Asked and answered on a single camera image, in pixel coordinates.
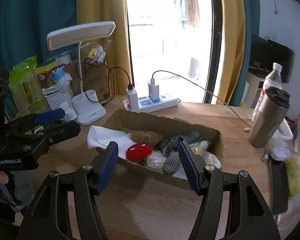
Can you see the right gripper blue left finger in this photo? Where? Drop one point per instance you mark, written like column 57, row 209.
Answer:
column 105, row 164

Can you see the beige tv cabinet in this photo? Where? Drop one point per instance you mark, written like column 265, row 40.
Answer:
column 252, row 92

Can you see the white plastic basket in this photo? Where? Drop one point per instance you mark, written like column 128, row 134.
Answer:
column 54, row 100

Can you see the brown cardboard box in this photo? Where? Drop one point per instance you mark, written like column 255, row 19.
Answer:
column 129, row 122

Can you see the yellow plush in bag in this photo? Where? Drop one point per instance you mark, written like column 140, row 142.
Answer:
column 95, row 50

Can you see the white desk lamp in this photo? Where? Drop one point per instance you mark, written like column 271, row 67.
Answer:
column 86, row 104

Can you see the bubble wrap bundle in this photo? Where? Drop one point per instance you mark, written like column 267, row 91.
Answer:
column 155, row 161

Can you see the grey sock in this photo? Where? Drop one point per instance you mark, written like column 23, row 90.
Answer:
column 170, row 148

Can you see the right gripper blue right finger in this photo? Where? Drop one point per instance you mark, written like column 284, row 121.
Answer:
column 193, row 166

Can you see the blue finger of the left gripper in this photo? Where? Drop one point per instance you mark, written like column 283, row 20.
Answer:
column 62, row 132
column 49, row 117

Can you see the green snack bag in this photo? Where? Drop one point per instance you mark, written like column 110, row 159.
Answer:
column 26, row 89

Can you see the brown plush toy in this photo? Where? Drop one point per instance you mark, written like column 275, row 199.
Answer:
column 147, row 137

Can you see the white pill bottle left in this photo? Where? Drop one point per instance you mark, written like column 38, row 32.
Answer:
column 65, row 107

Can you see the white pill bottle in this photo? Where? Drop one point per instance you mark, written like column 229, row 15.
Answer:
column 71, row 114
column 65, row 107

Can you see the steel thermos tumbler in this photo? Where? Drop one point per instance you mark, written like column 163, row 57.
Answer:
column 272, row 111

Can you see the white charger with black cable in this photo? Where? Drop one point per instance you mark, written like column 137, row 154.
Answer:
column 82, row 69

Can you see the clear plastic water bottle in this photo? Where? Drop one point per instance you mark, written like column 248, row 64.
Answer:
column 272, row 79

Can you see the red spiderman plush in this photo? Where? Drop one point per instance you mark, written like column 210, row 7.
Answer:
column 138, row 152

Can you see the black monitor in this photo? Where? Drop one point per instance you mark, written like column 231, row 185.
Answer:
column 264, row 53

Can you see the white pill bottle right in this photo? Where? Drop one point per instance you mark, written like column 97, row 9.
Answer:
column 71, row 114

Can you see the white power strip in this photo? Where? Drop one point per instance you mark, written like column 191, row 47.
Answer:
column 147, row 105

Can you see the yellow lidded can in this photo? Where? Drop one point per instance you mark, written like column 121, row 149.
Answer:
column 44, row 71

